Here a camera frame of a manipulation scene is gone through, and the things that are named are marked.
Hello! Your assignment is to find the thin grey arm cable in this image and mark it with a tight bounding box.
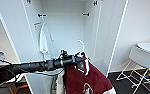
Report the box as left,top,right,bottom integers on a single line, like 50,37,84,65
24,68,65,78

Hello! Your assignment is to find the black rail hook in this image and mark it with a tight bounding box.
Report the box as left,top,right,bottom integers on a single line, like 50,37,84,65
36,12,48,19
81,11,91,17

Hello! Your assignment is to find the white wire drying rack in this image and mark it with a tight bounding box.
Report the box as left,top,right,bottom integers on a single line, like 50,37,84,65
115,44,150,94

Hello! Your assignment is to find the white wardrobe door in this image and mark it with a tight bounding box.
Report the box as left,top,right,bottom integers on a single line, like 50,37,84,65
0,0,37,94
97,0,129,78

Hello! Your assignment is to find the orange tag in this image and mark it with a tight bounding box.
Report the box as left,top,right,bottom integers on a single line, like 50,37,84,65
32,21,42,27

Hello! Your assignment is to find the white wardrobe carcass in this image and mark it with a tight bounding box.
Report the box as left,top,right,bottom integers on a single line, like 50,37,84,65
22,0,110,94

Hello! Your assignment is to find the round white table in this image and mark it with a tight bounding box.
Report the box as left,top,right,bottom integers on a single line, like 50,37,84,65
136,42,150,56

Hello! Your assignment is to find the white lab coat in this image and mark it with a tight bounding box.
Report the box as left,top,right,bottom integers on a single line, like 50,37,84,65
38,22,56,63

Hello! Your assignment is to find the maroon white varsity jacket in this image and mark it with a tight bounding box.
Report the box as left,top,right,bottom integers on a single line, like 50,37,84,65
55,51,117,94

